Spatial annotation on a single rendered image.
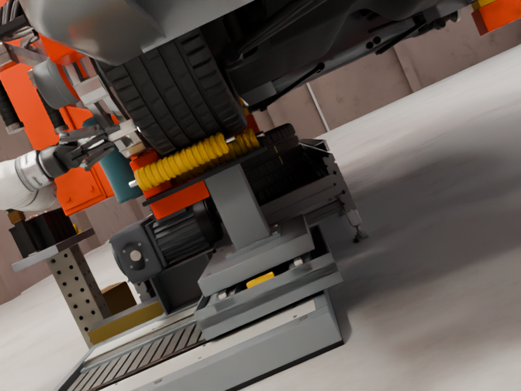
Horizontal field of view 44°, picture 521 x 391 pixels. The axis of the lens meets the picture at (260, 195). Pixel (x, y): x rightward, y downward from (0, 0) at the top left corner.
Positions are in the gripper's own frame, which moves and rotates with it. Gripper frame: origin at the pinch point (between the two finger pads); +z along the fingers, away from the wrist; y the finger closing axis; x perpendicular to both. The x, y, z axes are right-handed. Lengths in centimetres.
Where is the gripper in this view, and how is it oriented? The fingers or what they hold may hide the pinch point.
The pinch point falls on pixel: (122, 129)
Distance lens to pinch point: 159.9
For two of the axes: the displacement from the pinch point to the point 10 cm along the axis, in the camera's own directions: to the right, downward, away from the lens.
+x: -2.7, -7.1, 6.6
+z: 9.1, -4.1, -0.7
